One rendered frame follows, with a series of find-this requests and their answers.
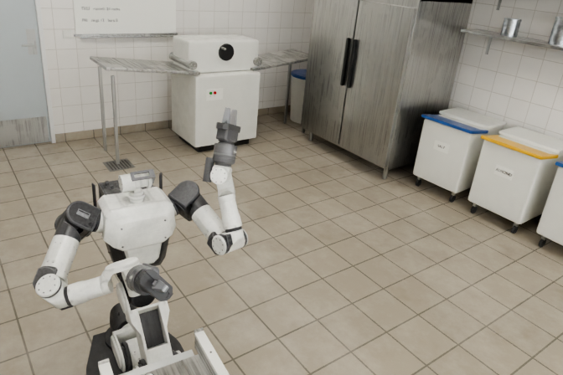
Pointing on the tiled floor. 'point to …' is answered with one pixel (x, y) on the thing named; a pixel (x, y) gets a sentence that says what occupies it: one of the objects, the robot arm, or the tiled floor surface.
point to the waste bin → (297, 94)
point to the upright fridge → (383, 56)
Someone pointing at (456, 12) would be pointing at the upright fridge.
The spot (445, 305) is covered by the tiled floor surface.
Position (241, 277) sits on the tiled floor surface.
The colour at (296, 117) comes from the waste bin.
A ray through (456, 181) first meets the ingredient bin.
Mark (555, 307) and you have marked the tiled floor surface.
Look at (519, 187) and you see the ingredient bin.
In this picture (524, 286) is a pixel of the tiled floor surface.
